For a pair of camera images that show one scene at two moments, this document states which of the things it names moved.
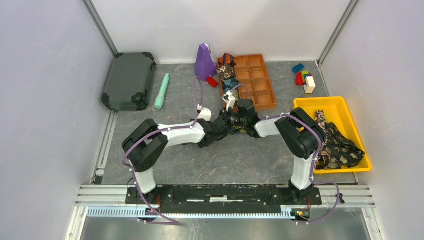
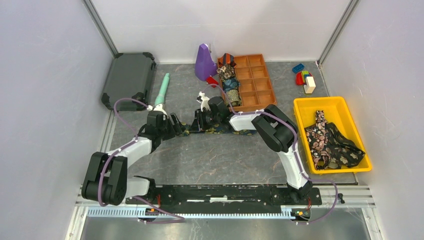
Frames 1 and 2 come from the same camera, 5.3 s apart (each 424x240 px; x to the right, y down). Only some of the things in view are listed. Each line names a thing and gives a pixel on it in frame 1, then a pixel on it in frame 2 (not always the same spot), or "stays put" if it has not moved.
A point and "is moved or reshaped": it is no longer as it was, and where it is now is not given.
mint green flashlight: (159, 103) stays put
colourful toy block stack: (300, 77) stays put
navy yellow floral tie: (238, 129) is moved or reshaped
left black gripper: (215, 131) → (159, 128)
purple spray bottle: (205, 66) stays put
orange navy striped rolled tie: (226, 59) stays put
